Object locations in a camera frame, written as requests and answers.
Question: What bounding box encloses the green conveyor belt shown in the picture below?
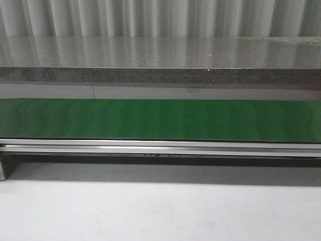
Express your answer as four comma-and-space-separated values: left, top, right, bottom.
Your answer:
1, 98, 320, 143

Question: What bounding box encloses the aluminium conveyor frame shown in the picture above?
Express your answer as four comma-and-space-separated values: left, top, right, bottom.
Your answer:
1, 139, 320, 186

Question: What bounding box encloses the grey granite ledge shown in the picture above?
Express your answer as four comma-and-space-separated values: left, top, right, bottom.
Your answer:
1, 36, 320, 90

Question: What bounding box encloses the white pleated curtain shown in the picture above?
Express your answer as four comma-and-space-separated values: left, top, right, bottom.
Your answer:
1, 1, 320, 37

